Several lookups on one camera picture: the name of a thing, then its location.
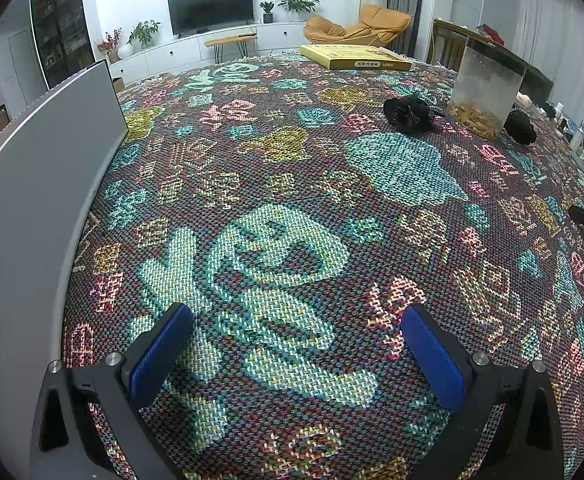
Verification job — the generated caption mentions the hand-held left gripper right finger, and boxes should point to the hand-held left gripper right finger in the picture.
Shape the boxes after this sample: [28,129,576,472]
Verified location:
[401,304,565,480]

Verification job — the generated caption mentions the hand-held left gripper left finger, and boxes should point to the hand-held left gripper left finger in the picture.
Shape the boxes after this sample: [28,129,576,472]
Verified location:
[31,302,195,480]

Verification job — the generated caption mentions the white storage box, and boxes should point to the white storage box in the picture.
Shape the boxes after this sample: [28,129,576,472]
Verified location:
[0,59,129,480]

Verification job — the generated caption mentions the black cloth bundle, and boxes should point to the black cloth bundle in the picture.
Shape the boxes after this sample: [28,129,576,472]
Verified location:
[503,109,538,146]

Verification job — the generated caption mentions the clear plastic container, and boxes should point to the clear plastic container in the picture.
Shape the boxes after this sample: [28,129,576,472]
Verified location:
[447,35,528,140]

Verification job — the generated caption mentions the patterned woven blanket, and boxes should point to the patterned woven blanket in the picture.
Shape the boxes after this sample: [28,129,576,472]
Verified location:
[62,52,584,480]

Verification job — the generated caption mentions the white sheer curtain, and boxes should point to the white sheer curtain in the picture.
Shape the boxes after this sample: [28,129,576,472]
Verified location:
[512,0,584,126]

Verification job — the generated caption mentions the crumpled black plastic bag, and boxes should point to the crumpled black plastic bag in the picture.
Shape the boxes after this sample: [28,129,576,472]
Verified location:
[383,92,456,135]

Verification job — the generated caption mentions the yellow flat box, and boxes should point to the yellow flat box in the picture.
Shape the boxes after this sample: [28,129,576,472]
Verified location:
[299,44,417,72]

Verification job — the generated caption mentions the orange lounge chair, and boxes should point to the orange lounge chair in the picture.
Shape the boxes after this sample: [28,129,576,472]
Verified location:
[303,3,414,54]

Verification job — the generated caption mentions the white television cabinet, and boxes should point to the white television cabinet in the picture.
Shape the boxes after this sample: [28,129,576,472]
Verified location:
[107,21,319,86]

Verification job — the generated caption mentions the pink flowers in vase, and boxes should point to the pink flowers in vase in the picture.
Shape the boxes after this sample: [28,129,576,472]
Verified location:
[97,28,123,64]

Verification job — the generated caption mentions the wooden side table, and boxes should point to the wooden side table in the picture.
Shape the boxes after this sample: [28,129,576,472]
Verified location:
[204,33,259,64]

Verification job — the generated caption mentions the glass display cabinet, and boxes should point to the glass display cabinet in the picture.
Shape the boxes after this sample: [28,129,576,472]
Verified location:
[29,0,98,90]

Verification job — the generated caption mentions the black flat television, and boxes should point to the black flat television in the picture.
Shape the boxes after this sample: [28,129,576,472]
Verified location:
[167,0,254,37]

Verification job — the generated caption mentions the leafy green potted plant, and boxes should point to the leafy green potted plant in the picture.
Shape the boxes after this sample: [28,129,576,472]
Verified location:
[277,0,320,15]

